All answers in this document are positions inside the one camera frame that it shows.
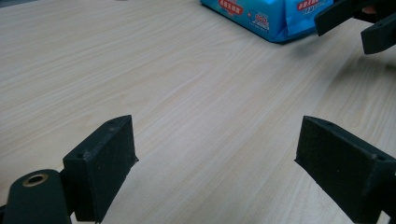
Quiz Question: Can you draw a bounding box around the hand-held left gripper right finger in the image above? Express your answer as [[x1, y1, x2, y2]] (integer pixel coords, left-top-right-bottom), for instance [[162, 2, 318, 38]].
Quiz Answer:
[[293, 115, 396, 224]]

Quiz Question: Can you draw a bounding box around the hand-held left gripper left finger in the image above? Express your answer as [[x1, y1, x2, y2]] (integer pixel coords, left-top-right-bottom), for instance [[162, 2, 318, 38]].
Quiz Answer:
[[63, 114, 140, 224]]

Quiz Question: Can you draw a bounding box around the blue wet wipes pack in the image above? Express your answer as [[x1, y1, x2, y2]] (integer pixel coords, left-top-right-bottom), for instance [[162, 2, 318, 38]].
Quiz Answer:
[[200, 0, 334, 44]]

